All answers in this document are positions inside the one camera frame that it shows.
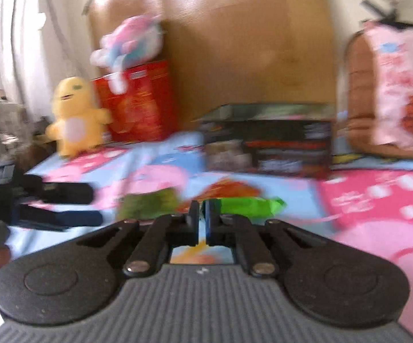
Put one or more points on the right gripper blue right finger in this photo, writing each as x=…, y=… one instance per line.
x=237, y=233

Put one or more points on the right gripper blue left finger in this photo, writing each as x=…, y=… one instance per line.
x=166, y=233

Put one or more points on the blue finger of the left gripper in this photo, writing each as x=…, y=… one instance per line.
x=34, y=187
x=26, y=216

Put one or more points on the dark green cracker pack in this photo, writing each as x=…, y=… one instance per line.
x=252, y=208

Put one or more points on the green seaweed snack bag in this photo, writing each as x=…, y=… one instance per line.
x=148, y=206

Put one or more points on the red orange snack packet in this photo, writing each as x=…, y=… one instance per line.
x=224, y=188

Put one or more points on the yellow duck plush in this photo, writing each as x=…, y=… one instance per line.
x=79, y=124

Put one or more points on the black sheep print box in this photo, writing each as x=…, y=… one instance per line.
x=281, y=139

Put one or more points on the red gift bag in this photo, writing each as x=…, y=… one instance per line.
x=146, y=111

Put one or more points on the white curtain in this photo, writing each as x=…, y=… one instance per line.
x=36, y=53

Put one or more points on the peppa pig blue bedsheet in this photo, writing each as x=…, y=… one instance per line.
x=367, y=203

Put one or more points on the pink blue unicorn plush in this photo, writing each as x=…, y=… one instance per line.
x=136, y=41

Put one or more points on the wooden headboard panel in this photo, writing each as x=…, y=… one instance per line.
x=236, y=51

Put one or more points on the brown seat cushion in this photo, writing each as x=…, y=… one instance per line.
x=360, y=68

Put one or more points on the pink fried dough snack bag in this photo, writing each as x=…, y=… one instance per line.
x=392, y=50

